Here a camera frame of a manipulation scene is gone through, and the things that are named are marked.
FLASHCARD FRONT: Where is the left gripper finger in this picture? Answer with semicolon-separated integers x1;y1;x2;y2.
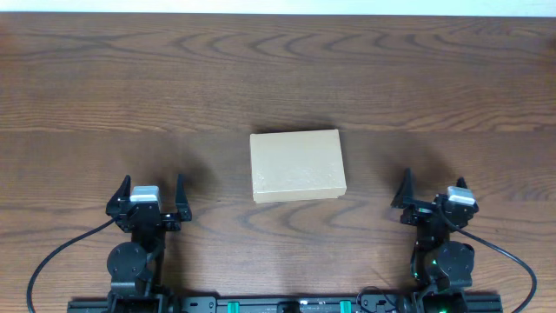
175;174;192;221
106;175;131;213

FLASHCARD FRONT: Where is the cardboard box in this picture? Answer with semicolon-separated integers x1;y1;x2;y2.
249;130;347;203

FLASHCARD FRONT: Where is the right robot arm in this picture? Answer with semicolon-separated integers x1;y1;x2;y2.
391;169;479;312

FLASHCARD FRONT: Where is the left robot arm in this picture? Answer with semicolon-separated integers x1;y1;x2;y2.
106;175;192;312

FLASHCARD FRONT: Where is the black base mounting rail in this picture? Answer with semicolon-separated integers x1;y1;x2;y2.
67;293;503;313

